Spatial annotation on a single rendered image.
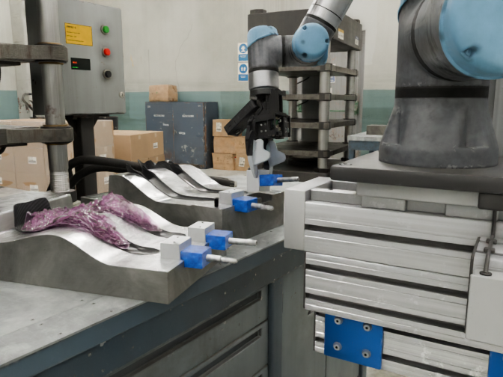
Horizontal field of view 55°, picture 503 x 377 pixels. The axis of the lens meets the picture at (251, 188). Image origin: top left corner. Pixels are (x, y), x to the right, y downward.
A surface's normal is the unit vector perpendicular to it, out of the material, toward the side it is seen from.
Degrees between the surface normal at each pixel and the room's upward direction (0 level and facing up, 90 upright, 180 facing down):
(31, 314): 0
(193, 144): 90
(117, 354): 90
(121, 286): 90
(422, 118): 72
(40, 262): 90
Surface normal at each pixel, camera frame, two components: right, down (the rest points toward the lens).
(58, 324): 0.00, -0.98
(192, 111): -0.41, 0.16
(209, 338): 0.82, 0.11
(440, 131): -0.27, -0.13
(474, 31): -0.06, 0.30
